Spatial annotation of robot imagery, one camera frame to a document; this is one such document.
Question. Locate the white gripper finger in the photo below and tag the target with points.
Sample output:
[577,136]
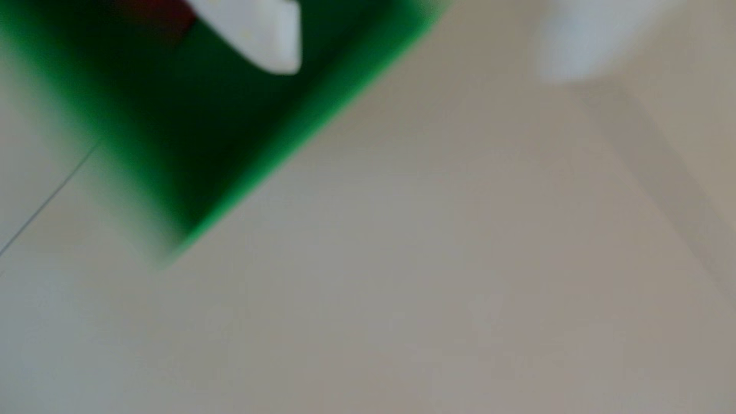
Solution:
[586,34]
[259,29]

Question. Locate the red block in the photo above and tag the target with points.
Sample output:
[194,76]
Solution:
[158,14]

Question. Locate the green box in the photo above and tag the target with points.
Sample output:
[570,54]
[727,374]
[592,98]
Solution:
[230,132]

